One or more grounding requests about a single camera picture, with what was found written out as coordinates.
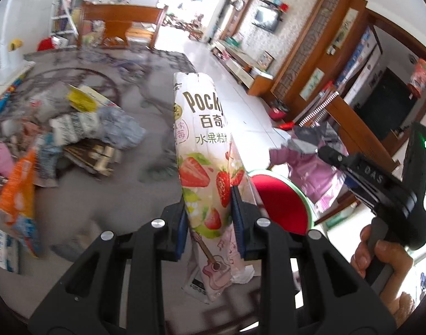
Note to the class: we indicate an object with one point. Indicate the blue book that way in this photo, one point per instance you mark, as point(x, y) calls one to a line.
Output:
point(3, 101)

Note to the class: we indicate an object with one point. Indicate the person's right forearm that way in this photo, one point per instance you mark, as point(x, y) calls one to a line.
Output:
point(399, 305)

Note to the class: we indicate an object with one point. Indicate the wall television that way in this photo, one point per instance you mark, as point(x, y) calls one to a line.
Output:
point(267, 19)

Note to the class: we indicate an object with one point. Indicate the strawberry print snack box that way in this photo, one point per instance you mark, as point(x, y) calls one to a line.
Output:
point(199, 146)

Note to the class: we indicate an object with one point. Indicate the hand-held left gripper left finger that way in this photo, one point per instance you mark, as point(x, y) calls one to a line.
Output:
point(181, 230)

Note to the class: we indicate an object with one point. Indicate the dark brown box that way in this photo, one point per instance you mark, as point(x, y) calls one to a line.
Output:
point(91, 158)

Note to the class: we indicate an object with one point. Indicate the white desk lamp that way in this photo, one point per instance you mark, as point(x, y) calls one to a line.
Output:
point(7, 35)

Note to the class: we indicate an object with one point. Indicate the wooden bench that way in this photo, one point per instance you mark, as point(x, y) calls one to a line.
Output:
point(122, 14)

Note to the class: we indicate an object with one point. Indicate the wall clock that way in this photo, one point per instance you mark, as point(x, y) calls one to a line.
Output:
point(239, 4)

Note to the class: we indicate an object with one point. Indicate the white stepladder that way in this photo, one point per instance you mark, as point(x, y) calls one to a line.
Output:
point(64, 14)

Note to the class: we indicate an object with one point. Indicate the patterned paper cup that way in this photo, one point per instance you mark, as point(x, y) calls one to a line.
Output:
point(73, 125)

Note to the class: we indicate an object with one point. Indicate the red bag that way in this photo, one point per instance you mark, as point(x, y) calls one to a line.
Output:
point(46, 44)

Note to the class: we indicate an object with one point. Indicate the pink plastic wrapper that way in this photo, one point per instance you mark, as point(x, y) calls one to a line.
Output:
point(310, 171)

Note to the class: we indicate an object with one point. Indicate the person's right hand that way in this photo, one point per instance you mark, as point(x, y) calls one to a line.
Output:
point(391, 254)

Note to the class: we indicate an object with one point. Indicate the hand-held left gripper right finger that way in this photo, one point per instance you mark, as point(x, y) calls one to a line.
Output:
point(238, 226)

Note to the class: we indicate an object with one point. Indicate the yellow tape roll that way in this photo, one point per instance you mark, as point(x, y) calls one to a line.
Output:
point(16, 44)

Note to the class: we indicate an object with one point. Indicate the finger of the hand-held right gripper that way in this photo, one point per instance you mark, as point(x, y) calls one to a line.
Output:
point(359, 169)
point(364, 192)

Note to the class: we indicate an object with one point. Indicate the low television cabinet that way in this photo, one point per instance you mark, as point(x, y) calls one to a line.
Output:
point(241, 66)

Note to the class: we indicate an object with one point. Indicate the framed wall picture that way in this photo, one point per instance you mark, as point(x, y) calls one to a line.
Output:
point(311, 84)

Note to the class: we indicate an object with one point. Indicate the orange snack packet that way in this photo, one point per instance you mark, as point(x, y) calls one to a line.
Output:
point(19, 185)

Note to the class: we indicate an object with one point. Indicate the blue white printed packet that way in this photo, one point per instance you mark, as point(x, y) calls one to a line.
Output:
point(3, 247)

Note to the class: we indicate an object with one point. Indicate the red hanging lantern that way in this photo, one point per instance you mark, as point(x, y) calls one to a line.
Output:
point(420, 76)

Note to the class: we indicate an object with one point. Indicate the blue white plastic wrapper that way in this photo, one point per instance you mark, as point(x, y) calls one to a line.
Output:
point(122, 129)

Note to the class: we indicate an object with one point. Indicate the yellow cardboard box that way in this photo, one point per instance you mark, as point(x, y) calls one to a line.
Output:
point(82, 99)

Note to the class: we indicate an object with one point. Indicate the red bucket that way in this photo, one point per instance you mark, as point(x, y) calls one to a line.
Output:
point(277, 113)

